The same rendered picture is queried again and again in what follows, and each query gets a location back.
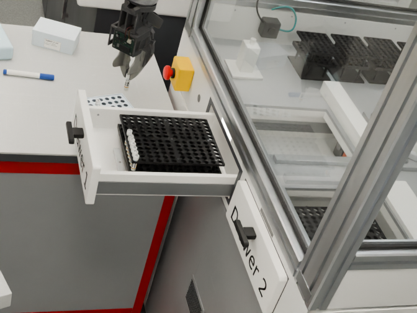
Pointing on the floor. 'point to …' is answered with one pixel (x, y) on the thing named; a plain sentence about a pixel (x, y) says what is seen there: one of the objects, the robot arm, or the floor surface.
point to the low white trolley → (70, 185)
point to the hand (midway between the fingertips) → (130, 72)
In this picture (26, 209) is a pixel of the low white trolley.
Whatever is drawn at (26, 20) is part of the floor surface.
